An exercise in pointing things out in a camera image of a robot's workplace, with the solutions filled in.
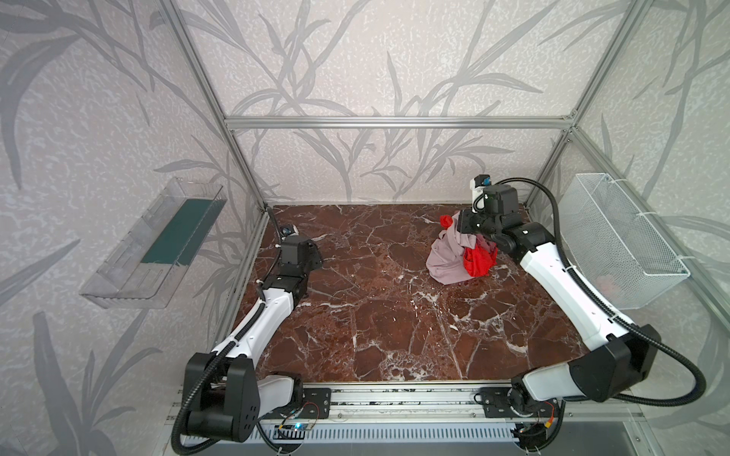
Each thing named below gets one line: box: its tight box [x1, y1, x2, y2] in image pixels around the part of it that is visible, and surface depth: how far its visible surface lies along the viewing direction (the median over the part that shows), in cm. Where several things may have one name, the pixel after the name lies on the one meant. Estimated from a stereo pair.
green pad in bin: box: [141, 198, 228, 266], surface depth 69 cm
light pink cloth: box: [425, 209, 478, 285], surface depth 101 cm
